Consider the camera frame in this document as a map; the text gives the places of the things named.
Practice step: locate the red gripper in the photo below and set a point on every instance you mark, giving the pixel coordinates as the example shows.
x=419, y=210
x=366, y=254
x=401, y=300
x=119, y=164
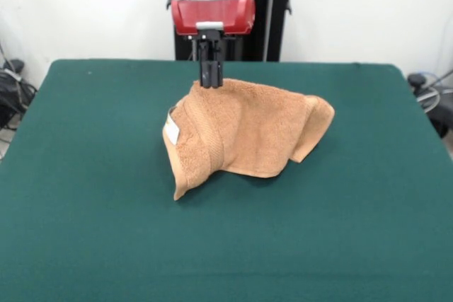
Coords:
x=212, y=13

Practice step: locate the peach terry towel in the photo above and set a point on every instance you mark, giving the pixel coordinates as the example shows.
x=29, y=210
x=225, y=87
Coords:
x=255, y=128

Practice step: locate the dark green table cloth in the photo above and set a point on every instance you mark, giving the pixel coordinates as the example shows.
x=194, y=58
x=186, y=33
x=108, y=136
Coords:
x=106, y=174

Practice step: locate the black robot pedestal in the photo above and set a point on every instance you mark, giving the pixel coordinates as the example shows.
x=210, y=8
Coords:
x=262, y=33

